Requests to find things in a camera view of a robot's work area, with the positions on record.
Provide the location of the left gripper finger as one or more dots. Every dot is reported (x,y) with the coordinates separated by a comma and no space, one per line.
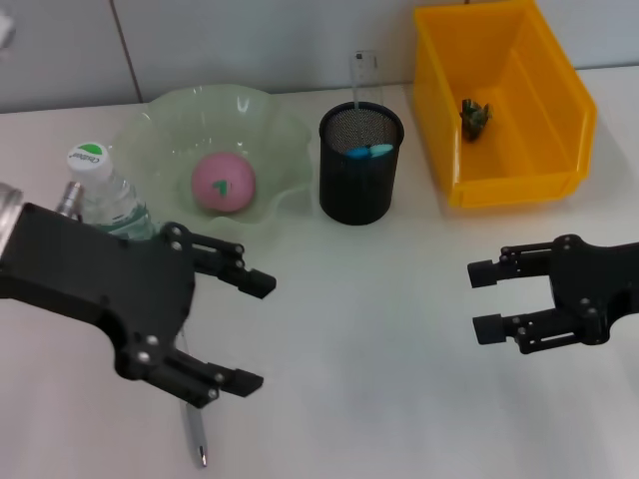
(239,384)

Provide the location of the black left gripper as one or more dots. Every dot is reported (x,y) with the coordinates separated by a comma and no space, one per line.
(100,279)

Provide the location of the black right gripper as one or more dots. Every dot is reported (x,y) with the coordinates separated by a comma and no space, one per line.
(594,284)

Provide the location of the pink peach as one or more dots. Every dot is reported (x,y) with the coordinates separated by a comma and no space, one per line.
(224,182)

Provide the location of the clear bottle with green label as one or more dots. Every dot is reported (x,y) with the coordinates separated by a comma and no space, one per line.
(110,199)

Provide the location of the blue scissors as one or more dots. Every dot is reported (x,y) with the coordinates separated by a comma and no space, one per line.
(369,151)

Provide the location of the green plastic wrapper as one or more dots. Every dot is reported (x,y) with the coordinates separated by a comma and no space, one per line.
(475,120)

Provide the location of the transparent plastic ruler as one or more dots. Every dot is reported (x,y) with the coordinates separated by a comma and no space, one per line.
(367,75)

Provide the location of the silver ballpoint pen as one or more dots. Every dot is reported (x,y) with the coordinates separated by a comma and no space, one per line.
(197,434)

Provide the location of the green glass fruit plate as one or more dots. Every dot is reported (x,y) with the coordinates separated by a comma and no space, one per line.
(199,115)

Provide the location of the black mesh cup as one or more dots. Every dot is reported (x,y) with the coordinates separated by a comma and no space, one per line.
(359,194)

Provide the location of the yellow plastic storage bin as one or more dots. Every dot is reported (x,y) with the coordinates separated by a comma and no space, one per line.
(524,159)

